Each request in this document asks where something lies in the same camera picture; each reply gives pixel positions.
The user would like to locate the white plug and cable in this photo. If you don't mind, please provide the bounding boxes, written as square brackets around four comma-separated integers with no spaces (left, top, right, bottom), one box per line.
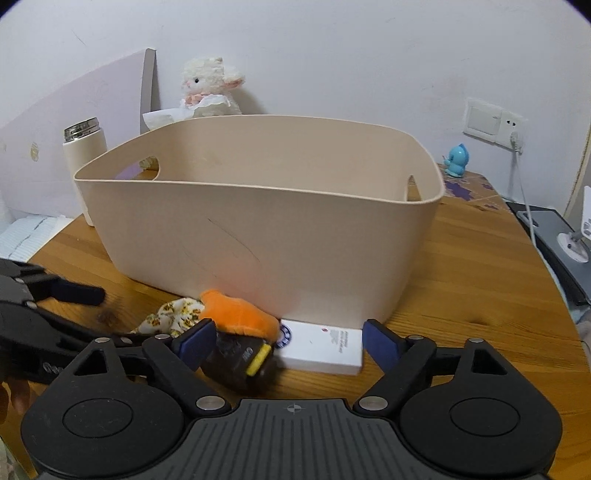
[508,131,540,247]

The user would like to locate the grey laptop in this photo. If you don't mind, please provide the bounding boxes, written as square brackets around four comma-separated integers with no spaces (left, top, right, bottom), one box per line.
[505,200,591,306]

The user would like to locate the white wall switch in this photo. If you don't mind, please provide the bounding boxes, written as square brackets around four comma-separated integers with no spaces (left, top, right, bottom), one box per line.
[462,97,503,139]

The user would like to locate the pale lavender board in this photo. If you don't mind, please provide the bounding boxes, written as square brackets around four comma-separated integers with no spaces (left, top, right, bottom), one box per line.
[0,47,160,219]

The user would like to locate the white flat box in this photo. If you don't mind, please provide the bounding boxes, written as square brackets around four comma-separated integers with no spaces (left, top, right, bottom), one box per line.
[276,318,363,376]

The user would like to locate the white wall socket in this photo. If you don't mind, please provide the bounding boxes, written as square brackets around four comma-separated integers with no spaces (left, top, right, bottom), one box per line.
[498,112,528,151]

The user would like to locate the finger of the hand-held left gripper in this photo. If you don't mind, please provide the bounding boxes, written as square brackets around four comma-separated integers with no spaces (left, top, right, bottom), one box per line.
[0,261,105,306]
[0,302,176,358]

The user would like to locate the beige plastic storage basket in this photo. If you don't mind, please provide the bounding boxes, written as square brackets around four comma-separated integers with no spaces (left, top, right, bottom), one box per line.
[74,114,445,326]

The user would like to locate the blue toy figurine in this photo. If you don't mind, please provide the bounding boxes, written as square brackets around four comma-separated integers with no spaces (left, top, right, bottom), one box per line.
[442,143,468,178]

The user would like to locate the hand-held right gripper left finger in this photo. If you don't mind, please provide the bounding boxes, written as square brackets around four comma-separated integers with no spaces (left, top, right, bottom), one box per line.
[65,318,232,416]

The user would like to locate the dark bottle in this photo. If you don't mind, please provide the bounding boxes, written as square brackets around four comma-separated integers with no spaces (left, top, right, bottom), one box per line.
[201,331,279,394]

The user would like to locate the white plush lamb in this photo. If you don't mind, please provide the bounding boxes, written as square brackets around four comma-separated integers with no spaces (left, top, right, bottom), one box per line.
[179,56,246,116]

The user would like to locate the person's left hand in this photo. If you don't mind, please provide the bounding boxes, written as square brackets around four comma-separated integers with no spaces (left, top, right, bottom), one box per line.
[0,376,32,415]

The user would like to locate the floral fabric pouch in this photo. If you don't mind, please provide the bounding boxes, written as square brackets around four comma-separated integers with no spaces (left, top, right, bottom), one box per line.
[129,298,206,337]

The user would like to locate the purple patterned mat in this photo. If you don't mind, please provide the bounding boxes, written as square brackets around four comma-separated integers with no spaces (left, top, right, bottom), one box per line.
[438,168,514,213]

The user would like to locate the orange plush toy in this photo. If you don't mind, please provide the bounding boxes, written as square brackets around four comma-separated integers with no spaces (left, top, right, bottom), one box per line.
[199,289,282,347]

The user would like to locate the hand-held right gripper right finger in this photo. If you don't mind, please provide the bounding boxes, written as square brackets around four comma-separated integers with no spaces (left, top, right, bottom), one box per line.
[353,318,514,415]

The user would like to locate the white tissue paper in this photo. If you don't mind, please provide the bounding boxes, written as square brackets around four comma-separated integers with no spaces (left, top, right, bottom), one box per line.
[141,92,232,134]

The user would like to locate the white stand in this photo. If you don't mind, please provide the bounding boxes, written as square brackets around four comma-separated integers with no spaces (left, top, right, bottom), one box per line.
[556,185,591,264]

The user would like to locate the white striped cloth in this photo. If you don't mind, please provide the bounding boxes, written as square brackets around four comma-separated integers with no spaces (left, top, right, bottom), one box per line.
[0,215,75,267]

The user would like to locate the white thermos bottle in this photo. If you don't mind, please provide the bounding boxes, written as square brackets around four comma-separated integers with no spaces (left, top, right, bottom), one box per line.
[63,117,108,227]

